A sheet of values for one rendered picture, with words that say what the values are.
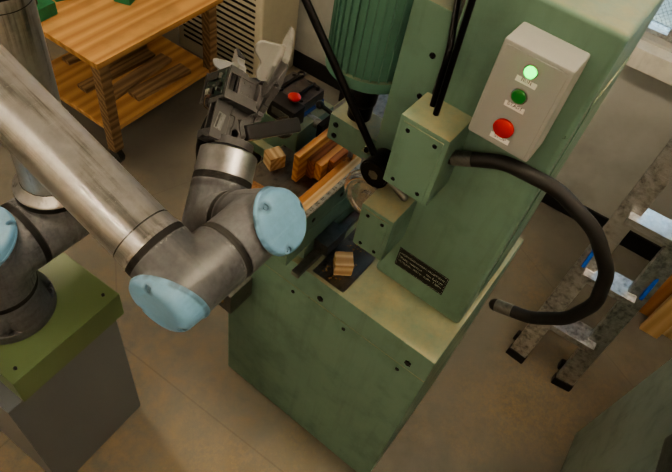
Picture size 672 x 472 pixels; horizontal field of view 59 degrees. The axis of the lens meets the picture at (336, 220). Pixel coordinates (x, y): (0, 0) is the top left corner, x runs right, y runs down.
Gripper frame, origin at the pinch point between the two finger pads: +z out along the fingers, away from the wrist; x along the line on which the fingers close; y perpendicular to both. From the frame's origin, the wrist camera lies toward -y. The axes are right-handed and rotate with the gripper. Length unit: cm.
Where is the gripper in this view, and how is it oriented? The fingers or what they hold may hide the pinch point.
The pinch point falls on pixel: (267, 39)
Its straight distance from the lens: 102.5
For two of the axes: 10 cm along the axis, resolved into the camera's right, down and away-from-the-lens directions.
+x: -6.9, 0.1, 7.3
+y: -7.0, -2.7, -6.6
